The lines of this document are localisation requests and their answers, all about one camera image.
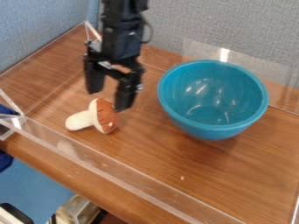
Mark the clear acrylic back barrier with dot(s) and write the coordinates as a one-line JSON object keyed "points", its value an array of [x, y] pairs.
{"points": [[281, 78]]}

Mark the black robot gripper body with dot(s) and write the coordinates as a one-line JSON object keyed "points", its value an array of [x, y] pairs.
{"points": [[116, 52]]}

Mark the black white device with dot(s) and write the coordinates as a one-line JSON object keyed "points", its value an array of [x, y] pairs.
{"points": [[12, 216]]}

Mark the blue cloth object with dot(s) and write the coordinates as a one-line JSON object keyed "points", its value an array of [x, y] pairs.
{"points": [[6, 158]]}

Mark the clear acrylic corner bracket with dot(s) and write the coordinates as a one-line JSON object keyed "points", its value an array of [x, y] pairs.
{"points": [[92, 34]]}

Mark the clear acrylic front barrier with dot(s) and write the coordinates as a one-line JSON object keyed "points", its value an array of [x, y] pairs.
{"points": [[96, 174]]}

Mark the blue plastic bowl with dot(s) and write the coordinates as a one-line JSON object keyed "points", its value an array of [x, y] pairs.
{"points": [[212, 98]]}

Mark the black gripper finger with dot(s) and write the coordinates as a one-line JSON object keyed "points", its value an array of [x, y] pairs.
{"points": [[94, 77], [127, 89]]}

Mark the grey metal box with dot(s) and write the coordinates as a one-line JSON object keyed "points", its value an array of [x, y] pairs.
{"points": [[76, 211]]}

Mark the clear acrylic barrier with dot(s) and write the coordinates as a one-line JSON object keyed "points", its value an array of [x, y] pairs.
{"points": [[96, 174], [281, 78]]}

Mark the plush brown white mushroom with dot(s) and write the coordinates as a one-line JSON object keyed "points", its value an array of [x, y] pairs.
{"points": [[99, 115]]}

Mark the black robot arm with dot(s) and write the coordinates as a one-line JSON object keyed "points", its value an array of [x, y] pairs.
{"points": [[122, 15]]}

